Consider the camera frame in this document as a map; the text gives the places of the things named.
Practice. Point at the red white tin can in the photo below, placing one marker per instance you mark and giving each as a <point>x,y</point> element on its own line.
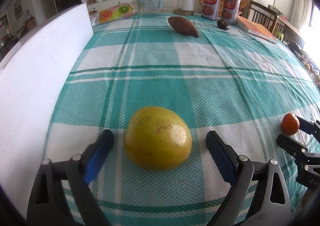
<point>230,9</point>
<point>210,4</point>

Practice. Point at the yellow green round fruit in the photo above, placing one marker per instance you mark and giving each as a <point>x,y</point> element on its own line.
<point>157,139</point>

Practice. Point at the cluttered sideboard items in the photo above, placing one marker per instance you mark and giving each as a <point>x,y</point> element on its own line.
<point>305,58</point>

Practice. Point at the wooden slatted chair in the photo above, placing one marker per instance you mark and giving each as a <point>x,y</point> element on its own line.
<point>262,14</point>

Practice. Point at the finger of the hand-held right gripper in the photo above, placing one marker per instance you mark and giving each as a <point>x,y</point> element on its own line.
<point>311,127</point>
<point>290,144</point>

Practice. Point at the brown sweet potato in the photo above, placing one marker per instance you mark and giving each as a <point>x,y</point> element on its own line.
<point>182,27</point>

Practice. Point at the framed wall picture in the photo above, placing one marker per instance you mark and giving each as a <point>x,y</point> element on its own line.
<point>18,6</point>

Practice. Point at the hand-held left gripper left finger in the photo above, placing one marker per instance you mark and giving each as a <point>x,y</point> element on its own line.
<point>97,155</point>

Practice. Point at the dark purple passion fruit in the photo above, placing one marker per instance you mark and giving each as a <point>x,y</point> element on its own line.
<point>223,25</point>

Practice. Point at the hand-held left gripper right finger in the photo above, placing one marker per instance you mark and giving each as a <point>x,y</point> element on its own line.
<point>221,155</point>

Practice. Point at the small tangerine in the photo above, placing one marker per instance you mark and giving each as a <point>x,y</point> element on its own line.
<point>290,123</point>

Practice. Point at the teal checkered tablecloth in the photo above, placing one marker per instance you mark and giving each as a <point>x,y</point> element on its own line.
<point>162,78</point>

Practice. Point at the orange cover book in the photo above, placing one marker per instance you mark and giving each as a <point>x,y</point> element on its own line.
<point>257,29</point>

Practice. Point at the white cardboard box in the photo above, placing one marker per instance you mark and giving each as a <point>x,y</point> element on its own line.
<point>37,78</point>

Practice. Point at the fruit print pouch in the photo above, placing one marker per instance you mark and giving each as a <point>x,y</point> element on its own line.
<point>116,13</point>

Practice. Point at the clear jar with black lid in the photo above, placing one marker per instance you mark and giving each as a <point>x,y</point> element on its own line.
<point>183,0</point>

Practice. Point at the white television cabinet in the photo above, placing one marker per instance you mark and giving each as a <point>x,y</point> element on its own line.
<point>117,0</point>

